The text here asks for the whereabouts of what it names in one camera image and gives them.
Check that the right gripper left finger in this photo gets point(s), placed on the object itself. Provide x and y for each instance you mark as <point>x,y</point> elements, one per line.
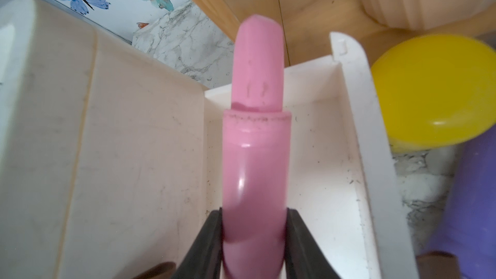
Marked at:
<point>204,258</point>

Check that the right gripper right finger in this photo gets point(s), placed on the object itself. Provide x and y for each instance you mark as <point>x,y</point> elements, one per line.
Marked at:
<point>303,257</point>

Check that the pink microphone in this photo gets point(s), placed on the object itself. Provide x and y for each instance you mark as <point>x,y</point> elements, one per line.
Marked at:
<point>256,134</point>

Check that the white drawer cabinet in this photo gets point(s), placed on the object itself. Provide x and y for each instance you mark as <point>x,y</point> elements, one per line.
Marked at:
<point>101,151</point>

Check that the purple microphone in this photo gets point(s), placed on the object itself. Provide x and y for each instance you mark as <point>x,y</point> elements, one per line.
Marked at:
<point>467,228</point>

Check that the yellow plastic jar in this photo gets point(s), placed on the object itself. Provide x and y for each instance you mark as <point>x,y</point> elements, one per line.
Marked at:
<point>436,91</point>

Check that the wooden shelf stand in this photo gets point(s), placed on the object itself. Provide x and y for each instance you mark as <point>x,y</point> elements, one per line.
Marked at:
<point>307,25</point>

